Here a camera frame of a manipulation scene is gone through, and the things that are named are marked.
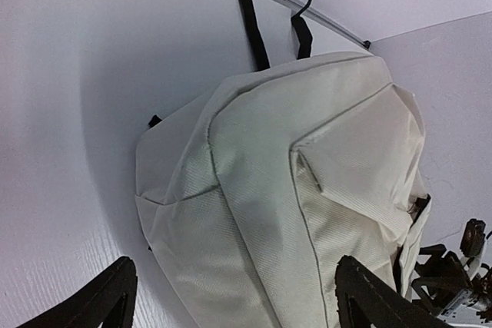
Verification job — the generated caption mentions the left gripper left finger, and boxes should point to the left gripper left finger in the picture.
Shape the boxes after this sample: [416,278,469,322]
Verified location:
[20,257,138,328]

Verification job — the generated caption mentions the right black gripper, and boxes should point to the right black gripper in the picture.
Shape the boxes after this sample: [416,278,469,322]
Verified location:
[413,218,491,319]

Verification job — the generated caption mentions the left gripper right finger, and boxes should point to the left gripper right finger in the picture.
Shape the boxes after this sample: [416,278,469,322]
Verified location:
[335,254,461,328]

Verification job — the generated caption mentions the cream canvas backpack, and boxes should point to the cream canvas backpack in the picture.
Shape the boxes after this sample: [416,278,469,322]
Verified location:
[134,0,434,328]

